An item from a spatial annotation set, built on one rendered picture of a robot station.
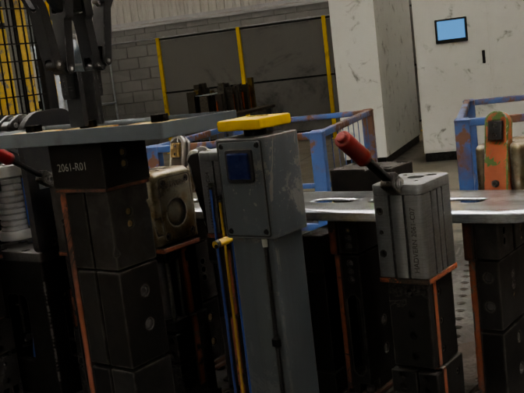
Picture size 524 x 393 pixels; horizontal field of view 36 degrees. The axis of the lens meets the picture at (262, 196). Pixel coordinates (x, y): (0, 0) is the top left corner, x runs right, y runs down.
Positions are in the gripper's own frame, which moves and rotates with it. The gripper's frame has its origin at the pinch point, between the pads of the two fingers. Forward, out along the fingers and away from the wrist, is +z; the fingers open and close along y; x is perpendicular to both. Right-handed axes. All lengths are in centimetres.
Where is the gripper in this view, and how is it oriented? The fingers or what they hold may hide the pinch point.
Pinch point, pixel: (83, 98)
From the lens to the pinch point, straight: 109.1
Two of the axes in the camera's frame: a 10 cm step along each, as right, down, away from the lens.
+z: 1.1, 9.8, 1.5
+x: -7.6, -0.1, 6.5
